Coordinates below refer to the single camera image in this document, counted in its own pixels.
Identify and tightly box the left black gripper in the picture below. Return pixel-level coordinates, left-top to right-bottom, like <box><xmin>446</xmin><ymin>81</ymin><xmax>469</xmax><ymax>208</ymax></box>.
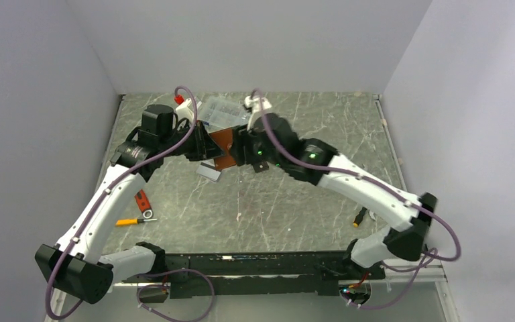
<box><xmin>160</xmin><ymin>120</ymin><xmax>225</xmax><ymax>162</ymax></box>

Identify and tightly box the brown leather card holder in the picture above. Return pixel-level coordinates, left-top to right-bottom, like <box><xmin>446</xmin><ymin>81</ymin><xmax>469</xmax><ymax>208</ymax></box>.
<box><xmin>210</xmin><ymin>127</ymin><xmax>236</xmax><ymax>171</ymax></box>

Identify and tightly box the silver credit card stack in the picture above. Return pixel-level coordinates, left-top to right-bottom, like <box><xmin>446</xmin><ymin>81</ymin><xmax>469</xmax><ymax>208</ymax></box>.
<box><xmin>196</xmin><ymin>160</ymin><xmax>221</xmax><ymax>182</ymax></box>

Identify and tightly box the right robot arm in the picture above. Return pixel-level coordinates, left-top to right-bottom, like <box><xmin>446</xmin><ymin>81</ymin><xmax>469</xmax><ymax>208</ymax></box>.
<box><xmin>229</xmin><ymin>113</ymin><xmax>436</xmax><ymax>278</ymax></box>

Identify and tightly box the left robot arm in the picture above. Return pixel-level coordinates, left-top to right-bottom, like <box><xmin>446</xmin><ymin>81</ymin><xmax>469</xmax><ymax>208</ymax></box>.
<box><xmin>35</xmin><ymin>99</ymin><xmax>223</xmax><ymax>305</ymax></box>

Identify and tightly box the black credit card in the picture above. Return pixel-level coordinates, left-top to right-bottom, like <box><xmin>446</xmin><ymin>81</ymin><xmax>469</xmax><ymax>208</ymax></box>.
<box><xmin>252</xmin><ymin>161</ymin><xmax>269</xmax><ymax>173</ymax></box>

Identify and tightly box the clear plastic screw box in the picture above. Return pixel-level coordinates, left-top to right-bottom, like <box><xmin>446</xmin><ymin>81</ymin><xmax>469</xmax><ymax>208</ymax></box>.
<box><xmin>198</xmin><ymin>97</ymin><xmax>249</xmax><ymax>132</ymax></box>

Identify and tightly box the red adjustable wrench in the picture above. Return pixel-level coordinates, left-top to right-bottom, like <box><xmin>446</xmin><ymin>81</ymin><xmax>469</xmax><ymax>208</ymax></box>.
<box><xmin>135</xmin><ymin>190</ymin><xmax>154</xmax><ymax>219</ymax></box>

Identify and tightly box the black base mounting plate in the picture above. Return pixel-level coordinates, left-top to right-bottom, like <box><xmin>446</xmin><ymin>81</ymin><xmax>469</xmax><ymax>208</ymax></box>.
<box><xmin>126</xmin><ymin>251</ymin><xmax>386</xmax><ymax>299</ymax></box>

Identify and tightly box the black yellow small screwdriver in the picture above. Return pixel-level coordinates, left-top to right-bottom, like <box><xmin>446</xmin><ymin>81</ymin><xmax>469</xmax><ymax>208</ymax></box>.
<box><xmin>353</xmin><ymin>207</ymin><xmax>367</xmax><ymax>227</ymax></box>

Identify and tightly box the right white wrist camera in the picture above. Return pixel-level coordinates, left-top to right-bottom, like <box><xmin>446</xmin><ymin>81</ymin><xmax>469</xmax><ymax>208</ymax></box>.
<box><xmin>243</xmin><ymin>96</ymin><xmax>272</xmax><ymax>131</ymax></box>

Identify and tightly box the yellow handled screwdriver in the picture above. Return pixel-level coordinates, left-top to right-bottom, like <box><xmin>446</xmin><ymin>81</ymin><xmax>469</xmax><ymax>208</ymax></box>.
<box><xmin>115</xmin><ymin>218</ymin><xmax>157</xmax><ymax>227</ymax></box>

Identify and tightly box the aluminium frame rail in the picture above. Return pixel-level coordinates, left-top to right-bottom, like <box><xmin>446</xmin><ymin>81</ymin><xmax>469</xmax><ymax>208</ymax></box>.
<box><xmin>44</xmin><ymin>266</ymin><xmax>127</xmax><ymax>322</ymax></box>

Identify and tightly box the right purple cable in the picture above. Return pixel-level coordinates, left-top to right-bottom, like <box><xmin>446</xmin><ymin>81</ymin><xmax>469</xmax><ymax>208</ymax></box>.
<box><xmin>250</xmin><ymin>89</ymin><xmax>462</xmax><ymax>311</ymax></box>

